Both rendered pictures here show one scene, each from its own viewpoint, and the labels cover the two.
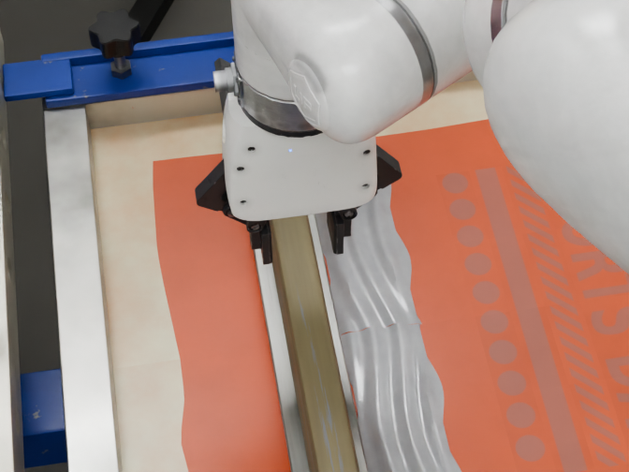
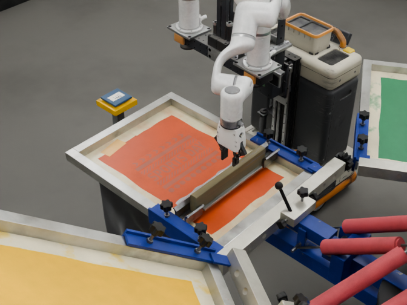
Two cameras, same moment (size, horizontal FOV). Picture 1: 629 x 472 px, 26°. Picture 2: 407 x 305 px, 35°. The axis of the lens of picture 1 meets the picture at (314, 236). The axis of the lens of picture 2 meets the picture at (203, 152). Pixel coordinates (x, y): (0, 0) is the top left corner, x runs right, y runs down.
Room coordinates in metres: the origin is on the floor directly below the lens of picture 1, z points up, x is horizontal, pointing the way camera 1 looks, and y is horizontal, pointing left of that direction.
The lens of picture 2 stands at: (1.74, 1.38, 2.58)
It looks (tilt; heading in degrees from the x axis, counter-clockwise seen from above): 39 degrees down; 233
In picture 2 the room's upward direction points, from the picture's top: straight up
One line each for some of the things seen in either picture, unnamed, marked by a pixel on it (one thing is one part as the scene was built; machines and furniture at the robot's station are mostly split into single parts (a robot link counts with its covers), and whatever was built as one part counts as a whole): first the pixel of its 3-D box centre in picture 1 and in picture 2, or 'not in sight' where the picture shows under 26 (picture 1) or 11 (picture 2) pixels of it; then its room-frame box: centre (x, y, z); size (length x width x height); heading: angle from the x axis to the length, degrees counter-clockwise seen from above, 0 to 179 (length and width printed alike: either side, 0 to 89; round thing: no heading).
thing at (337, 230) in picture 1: (352, 209); (221, 149); (0.58, -0.03, 1.13); 0.03 x 0.03 x 0.07; 9
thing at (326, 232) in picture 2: not in sight; (310, 227); (0.51, 0.37, 1.02); 0.17 x 0.06 x 0.05; 99
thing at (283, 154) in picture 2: not in sight; (283, 157); (0.29, 0.00, 0.98); 0.30 x 0.05 x 0.07; 99
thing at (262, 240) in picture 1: (246, 224); (238, 158); (0.56, 0.05, 1.13); 0.03 x 0.03 x 0.07; 9
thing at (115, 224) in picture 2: not in sight; (144, 228); (0.82, -0.21, 0.74); 0.46 x 0.04 x 0.42; 99
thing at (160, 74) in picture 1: (212, 80); (183, 232); (0.84, 0.09, 0.98); 0.30 x 0.05 x 0.07; 99
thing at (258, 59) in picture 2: not in sight; (260, 46); (0.08, -0.39, 1.21); 0.16 x 0.13 x 0.15; 5
